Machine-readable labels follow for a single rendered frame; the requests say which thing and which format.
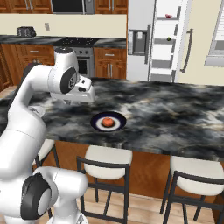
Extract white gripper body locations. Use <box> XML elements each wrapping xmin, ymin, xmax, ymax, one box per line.
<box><xmin>49</xmin><ymin>86</ymin><xmax>96</xmax><ymax>104</ymax></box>

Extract white fridge rack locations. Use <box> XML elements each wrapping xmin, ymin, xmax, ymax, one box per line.
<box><xmin>155</xmin><ymin>16</ymin><xmax>180</xmax><ymax>22</ymax></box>
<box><xmin>149</xmin><ymin>73</ymin><xmax>176</xmax><ymax>83</ymax></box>
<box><xmin>150</xmin><ymin>59</ymin><xmax>178</xmax><ymax>70</ymax></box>
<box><xmin>153</xmin><ymin>38</ymin><xmax>179</xmax><ymax>46</ymax></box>

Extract silver fridge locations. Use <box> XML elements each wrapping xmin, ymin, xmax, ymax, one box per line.
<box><xmin>126</xmin><ymin>0</ymin><xmax>194</xmax><ymax>83</ymax></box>

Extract fridge door with dispenser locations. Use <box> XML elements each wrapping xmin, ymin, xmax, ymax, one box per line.
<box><xmin>126</xmin><ymin>0</ymin><xmax>153</xmax><ymax>81</ymax></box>

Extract open plain fridge door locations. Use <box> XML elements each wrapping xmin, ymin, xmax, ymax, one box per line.
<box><xmin>171</xmin><ymin>0</ymin><xmax>187</xmax><ymax>83</ymax></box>

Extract silver oven with black hob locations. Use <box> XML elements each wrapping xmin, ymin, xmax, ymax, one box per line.
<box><xmin>53</xmin><ymin>37</ymin><xmax>101</xmax><ymax>80</ymax></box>

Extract orange-red round food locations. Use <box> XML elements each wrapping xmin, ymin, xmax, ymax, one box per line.
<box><xmin>101</xmin><ymin>116</ymin><xmax>115</xmax><ymax>128</ymax></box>

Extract wooden base cupboards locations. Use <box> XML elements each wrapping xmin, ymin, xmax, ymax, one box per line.
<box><xmin>0</xmin><ymin>43</ymin><xmax>57</xmax><ymax>92</ymax></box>
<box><xmin>93</xmin><ymin>46</ymin><xmax>128</xmax><ymax>80</ymax></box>

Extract dark blue rimmed plate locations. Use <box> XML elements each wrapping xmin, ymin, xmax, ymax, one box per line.
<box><xmin>89</xmin><ymin>110</ymin><xmax>128</xmax><ymax>132</ymax></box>

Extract white cushioned black stool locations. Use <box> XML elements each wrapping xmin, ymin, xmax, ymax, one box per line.
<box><xmin>76</xmin><ymin>144</ymin><xmax>134</xmax><ymax>224</ymax></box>
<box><xmin>31</xmin><ymin>138</ymin><xmax>61</xmax><ymax>171</ymax></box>
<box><xmin>159</xmin><ymin>155</ymin><xmax>224</xmax><ymax>224</ymax></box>

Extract black toaster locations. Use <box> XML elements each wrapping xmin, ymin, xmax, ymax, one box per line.
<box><xmin>16</xmin><ymin>25</ymin><xmax>38</xmax><ymax>39</ymax></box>

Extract black microwave oven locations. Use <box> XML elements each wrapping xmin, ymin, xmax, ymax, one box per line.
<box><xmin>50</xmin><ymin>0</ymin><xmax>96</xmax><ymax>16</ymax></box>

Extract wooden island base panel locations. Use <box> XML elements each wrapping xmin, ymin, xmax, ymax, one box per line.
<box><xmin>43</xmin><ymin>139</ymin><xmax>224</xmax><ymax>224</ymax></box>

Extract window with white blinds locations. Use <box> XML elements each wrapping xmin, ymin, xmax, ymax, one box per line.
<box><xmin>203</xmin><ymin>0</ymin><xmax>224</xmax><ymax>68</ymax></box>

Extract grey straight fridge door handle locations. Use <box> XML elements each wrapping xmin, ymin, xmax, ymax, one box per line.
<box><xmin>144</xmin><ymin>24</ymin><xmax>152</xmax><ymax>66</ymax></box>

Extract wooden wall cupboards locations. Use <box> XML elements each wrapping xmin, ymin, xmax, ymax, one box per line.
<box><xmin>93</xmin><ymin>0</ymin><xmax>129</xmax><ymax>15</ymax></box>
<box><xmin>0</xmin><ymin>0</ymin><xmax>53</xmax><ymax>15</ymax></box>

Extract grey curved fridge door handle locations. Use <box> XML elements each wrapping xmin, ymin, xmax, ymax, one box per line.
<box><xmin>179</xmin><ymin>28</ymin><xmax>194</xmax><ymax>74</ymax></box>

